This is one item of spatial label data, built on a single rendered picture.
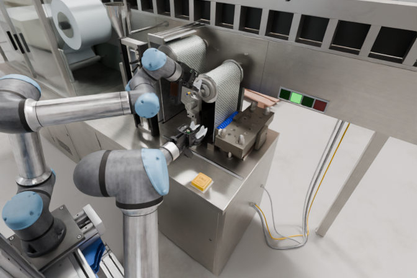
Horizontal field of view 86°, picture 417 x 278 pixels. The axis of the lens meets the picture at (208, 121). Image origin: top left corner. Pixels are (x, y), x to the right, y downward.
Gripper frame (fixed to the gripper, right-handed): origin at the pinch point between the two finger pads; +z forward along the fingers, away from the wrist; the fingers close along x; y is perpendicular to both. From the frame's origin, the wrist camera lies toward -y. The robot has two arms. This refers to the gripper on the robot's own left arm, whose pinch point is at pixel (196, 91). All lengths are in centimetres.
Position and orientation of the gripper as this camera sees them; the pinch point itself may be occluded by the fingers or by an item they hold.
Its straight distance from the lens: 108.7
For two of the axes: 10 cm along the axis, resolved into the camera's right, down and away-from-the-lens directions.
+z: 4.2, 1.5, 8.9
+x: -8.2, -3.6, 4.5
